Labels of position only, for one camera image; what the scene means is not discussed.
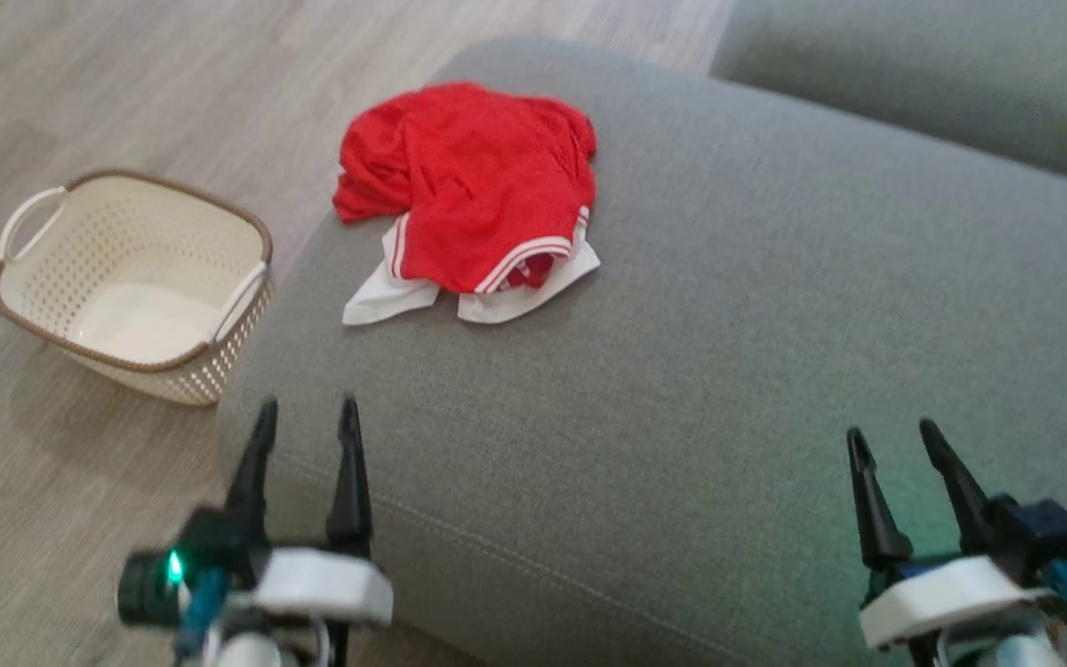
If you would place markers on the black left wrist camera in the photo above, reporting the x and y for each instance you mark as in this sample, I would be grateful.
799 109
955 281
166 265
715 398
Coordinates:
209 542

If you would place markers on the cream plastic laundry basket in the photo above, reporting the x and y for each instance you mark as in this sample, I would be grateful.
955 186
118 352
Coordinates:
126 278

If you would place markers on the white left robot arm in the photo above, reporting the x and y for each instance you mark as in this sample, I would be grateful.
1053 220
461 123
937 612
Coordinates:
256 648

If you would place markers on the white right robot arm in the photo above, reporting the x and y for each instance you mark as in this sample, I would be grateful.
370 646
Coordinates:
1006 653

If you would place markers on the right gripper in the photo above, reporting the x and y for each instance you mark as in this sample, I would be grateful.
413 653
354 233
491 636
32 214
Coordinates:
950 597

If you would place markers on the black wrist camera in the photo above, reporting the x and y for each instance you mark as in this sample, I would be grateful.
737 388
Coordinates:
1043 533
209 542

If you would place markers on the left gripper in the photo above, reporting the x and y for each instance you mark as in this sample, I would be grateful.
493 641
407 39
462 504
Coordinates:
320 584

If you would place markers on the large grey sofa seat cushion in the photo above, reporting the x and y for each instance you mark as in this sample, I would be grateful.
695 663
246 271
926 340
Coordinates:
682 371

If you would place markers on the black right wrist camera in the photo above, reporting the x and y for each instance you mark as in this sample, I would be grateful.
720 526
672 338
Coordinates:
1043 533

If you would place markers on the red and white garment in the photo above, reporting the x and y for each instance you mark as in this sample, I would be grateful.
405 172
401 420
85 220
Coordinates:
478 185

